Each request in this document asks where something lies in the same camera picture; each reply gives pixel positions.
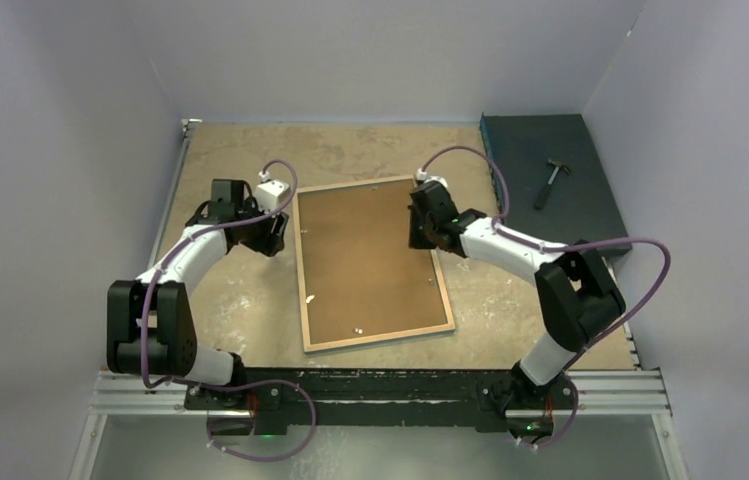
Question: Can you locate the dark grey flat box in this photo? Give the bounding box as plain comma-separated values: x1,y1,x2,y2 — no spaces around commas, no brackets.
479,114,628,244

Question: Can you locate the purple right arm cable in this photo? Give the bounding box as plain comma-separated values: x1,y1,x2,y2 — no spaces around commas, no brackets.
413,145,672,452

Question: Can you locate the blue wooden picture frame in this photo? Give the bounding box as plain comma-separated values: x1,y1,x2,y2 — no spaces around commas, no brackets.
290,174,457,354

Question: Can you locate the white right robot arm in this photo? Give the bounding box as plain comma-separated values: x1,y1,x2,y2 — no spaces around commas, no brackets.
408,180,626,407

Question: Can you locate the claw hammer with grey handle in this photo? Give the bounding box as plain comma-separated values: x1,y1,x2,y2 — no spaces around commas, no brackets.
533,159,572,211

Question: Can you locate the brown backing board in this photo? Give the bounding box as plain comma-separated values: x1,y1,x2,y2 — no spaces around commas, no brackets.
297,180,449,346

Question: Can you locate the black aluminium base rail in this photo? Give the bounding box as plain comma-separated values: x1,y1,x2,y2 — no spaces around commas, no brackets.
91,367,670,441

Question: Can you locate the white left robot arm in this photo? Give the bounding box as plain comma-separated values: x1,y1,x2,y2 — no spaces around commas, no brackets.
106,178,292,409

